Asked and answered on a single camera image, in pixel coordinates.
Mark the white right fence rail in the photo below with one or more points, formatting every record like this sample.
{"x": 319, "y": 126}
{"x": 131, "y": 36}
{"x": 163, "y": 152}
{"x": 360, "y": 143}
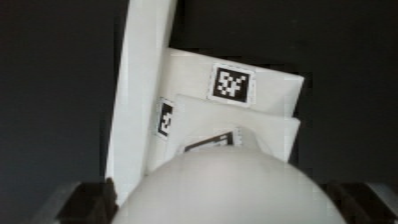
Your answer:
{"x": 148, "y": 28}

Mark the gripper right finger with grey tip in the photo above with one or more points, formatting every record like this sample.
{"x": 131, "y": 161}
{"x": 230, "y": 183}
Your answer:
{"x": 360, "y": 203}

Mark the gripper left finger with black tip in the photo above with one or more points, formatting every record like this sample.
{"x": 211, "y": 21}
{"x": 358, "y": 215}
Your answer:
{"x": 81, "y": 204}

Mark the white lamp base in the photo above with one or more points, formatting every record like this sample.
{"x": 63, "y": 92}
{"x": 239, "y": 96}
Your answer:
{"x": 227, "y": 101}

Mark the white lamp bulb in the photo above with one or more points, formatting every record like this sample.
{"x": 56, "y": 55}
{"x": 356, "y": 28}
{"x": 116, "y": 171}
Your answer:
{"x": 227, "y": 185}

